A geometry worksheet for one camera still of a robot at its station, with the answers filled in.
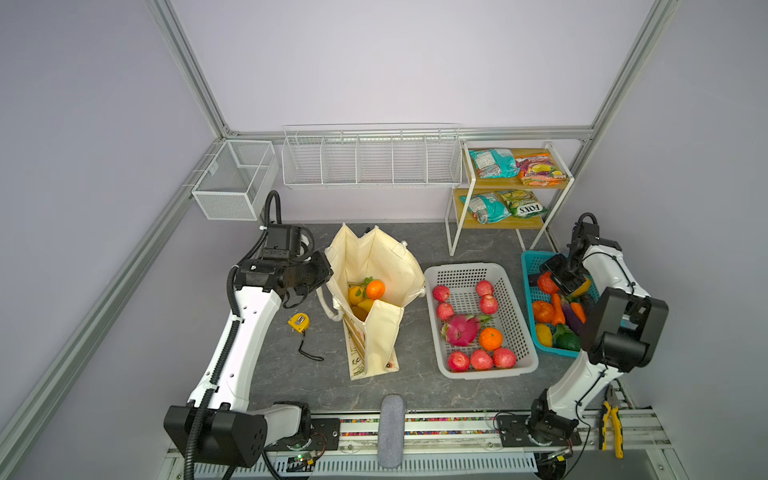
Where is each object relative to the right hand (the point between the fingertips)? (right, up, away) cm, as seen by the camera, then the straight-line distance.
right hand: (552, 280), depth 92 cm
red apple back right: (-20, -3, +4) cm, 20 cm away
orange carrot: (+2, -11, 0) cm, 11 cm away
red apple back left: (-34, -5, +3) cm, 34 cm away
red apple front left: (-31, -21, -11) cm, 39 cm away
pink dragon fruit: (-30, -13, -9) cm, 34 cm away
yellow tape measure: (-78, -13, 0) cm, 79 cm away
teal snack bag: (-18, +24, +8) cm, 31 cm away
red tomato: (-3, -1, -3) cm, 4 cm away
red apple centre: (-20, -7, 0) cm, 21 cm away
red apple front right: (-19, -20, -11) cm, 30 cm away
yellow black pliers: (+7, -35, -18) cm, 40 cm away
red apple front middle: (-25, -21, -11) cm, 35 cm away
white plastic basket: (-27, 0, +5) cm, 28 cm away
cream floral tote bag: (-55, -16, -11) cm, 58 cm away
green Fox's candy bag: (-5, +25, +9) cm, 27 cm away
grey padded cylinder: (-50, -35, -20) cm, 64 cm away
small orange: (-55, -3, 0) cm, 55 cm away
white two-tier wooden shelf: (-6, +32, +14) cm, 35 cm away
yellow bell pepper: (-5, -16, -6) cm, 18 cm away
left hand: (-64, +3, -17) cm, 66 cm away
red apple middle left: (-34, -9, -2) cm, 35 cm away
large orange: (-22, -16, -7) cm, 28 cm away
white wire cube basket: (-103, +33, +10) cm, 109 cm away
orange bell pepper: (-4, -9, -3) cm, 10 cm away
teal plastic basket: (-3, +5, +8) cm, 10 cm away
